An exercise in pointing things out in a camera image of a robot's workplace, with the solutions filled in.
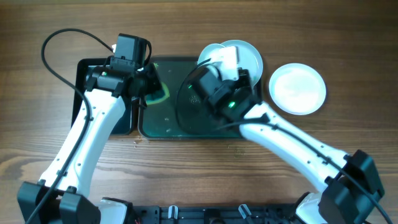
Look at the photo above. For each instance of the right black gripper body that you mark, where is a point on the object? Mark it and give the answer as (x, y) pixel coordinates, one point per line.
(244, 79)

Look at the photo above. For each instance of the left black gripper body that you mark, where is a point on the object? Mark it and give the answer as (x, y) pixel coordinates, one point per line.
(154, 83)

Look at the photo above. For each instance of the green yellow sponge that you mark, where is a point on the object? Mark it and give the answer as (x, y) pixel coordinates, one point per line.
(159, 95)

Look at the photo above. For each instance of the light blue plate top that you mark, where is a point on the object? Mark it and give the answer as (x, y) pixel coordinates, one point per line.
(248, 58)

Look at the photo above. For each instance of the white plate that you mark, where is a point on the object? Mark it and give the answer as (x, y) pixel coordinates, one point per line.
(211, 53)
(297, 89)

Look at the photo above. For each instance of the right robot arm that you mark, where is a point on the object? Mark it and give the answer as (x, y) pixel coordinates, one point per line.
(348, 187)

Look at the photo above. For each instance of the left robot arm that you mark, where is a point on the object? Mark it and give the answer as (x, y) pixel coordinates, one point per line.
(61, 193)

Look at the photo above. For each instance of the dark green serving tray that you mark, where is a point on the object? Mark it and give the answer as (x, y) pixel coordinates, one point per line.
(180, 114)

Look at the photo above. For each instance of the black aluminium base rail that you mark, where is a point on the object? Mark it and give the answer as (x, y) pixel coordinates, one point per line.
(242, 214)

